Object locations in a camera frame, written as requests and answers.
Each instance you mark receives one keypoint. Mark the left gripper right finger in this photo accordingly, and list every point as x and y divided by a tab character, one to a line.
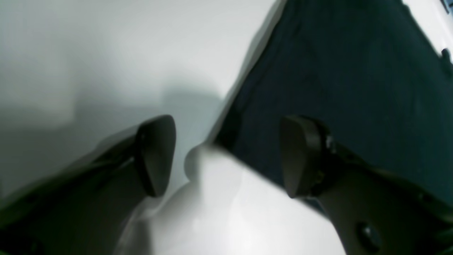
374	212

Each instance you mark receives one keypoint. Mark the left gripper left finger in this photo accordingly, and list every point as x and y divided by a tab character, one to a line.
84	210

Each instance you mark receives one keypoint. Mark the black T-shirt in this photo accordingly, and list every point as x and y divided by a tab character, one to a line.
366	70

